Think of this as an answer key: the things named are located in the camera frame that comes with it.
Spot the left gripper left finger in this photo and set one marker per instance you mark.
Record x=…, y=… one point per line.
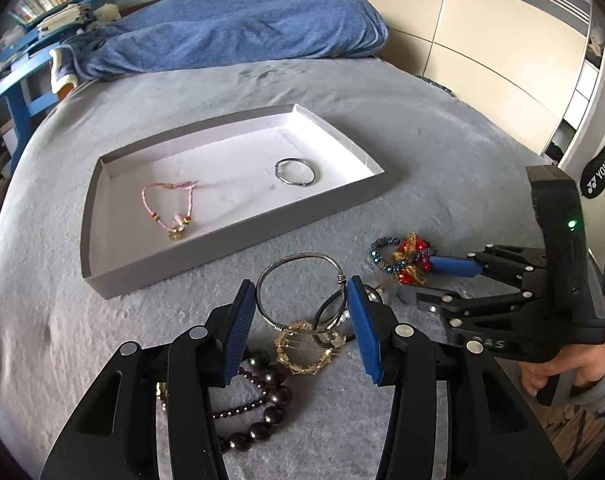
x=230, y=325

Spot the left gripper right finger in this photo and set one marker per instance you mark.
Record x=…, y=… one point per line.
x=373, y=325

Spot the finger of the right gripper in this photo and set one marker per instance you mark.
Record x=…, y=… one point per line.
x=421, y=298
x=462, y=267

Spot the large silver bangle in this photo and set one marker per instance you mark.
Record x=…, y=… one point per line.
x=305, y=292

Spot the thin silver wire bangle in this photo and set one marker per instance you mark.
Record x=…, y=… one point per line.
x=294, y=171

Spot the person's right hand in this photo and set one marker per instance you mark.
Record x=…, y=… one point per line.
x=586, y=360

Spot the grey bed cover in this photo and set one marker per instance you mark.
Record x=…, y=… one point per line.
x=454, y=178

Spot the grey cardboard tray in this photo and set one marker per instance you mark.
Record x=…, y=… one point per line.
x=191, y=195

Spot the black Yonex racket bag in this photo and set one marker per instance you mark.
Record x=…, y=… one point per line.
x=592, y=179

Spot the cream sliding wardrobe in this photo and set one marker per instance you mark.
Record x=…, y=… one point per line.
x=535, y=68

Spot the blue fleece blanket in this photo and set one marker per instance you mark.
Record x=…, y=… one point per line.
x=189, y=34

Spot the blue wooden desk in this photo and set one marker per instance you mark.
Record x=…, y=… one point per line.
x=25, y=57

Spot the stack of books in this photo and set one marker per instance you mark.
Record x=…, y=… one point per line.
x=57, y=0

